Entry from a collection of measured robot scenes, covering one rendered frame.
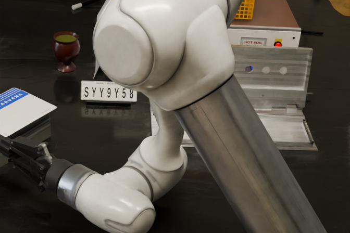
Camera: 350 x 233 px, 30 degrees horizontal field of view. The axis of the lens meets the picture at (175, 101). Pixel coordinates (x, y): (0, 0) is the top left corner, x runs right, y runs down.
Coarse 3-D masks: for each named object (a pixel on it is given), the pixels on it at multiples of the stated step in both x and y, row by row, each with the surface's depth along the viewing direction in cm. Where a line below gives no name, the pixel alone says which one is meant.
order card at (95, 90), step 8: (88, 88) 187; (96, 88) 187; (104, 88) 187; (112, 88) 187; (120, 88) 188; (88, 96) 187; (96, 96) 187; (104, 96) 187; (112, 96) 188; (120, 96) 188; (128, 96) 188; (136, 96) 188
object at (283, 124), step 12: (276, 108) 187; (288, 108) 187; (300, 108) 188; (264, 120) 184; (276, 120) 184; (288, 120) 185; (300, 120) 185; (156, 132) 174; (276, 132) 179; (288, 132) 180; (300, 132) 180; (192, 144) 171; (288, 156) 173; (300, 156) 174; (312, 156) 174
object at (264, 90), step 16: (240, 48) 179; (256, 48) 179; (272, 48) 180; (288, 48) 180; (304, 48) 181; (240, 64) 182; (256, 64) 182; (272, 64) 183; (288, 64) 183; (304, 64) 183; (240, 80) 184; (256, 80) 184; (272, 80) 184; (288, 80) 185; (304, 80) 185; (256, 96) 185; (272, 96) 185; (288, 96) 185; (304, 96) 186
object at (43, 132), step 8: (0, 96) 169; (40, 120) 167; (48, 120) 170; (24, 128) 163; (32, 128) 166; (40, 128) 168; (48, 128) 171; (8, 136) 159; (16, 136) 162; (24, 136) 164; (32, 136) 167; (40, 136) 169; (48, 136) 172; (0, 152) 159; (0, 160) 160
